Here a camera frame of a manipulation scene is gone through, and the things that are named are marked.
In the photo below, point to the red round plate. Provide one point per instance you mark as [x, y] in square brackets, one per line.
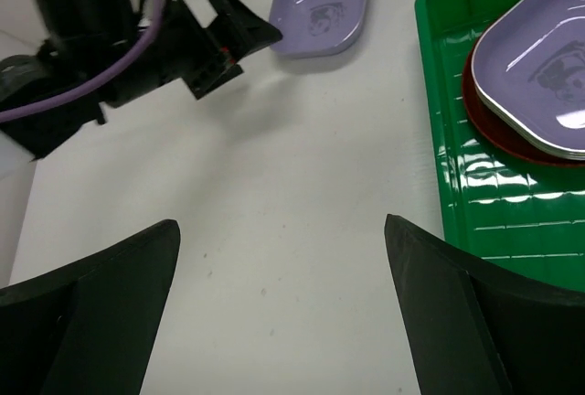
[498, 133]

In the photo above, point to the purple square plate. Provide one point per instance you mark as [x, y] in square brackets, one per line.
[316, 28]
[529, 66]

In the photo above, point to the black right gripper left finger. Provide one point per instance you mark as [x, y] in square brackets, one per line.
[89, 327]

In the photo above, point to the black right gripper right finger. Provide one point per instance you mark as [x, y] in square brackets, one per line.
[477, 328]

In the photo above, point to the green plastic bin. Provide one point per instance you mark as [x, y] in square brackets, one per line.
[525, 217]

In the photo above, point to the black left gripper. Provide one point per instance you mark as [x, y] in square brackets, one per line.
[110, 52]

